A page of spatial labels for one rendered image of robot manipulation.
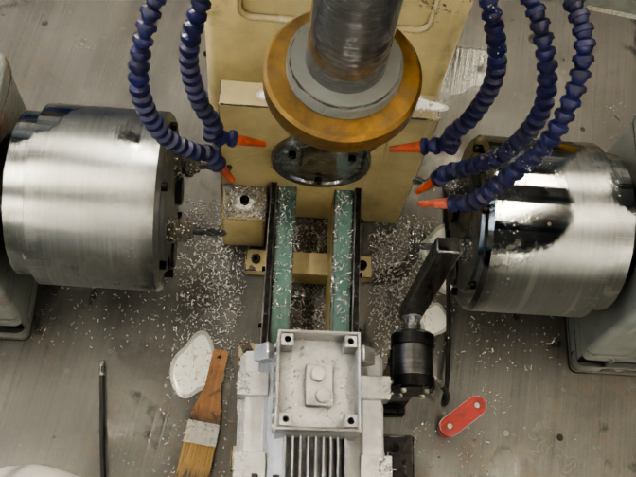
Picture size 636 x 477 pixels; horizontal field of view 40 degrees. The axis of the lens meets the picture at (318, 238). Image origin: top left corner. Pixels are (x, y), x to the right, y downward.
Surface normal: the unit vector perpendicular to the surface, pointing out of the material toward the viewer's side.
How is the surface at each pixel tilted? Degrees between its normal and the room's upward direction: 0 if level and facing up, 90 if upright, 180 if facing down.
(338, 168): 90
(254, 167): 90
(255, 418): 0
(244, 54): 90
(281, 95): 0
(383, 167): 90
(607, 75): 0
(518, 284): 62
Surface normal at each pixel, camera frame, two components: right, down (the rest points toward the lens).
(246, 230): -0.04, 0.92
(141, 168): 0.07, -0.30
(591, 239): 0.05, 0.15
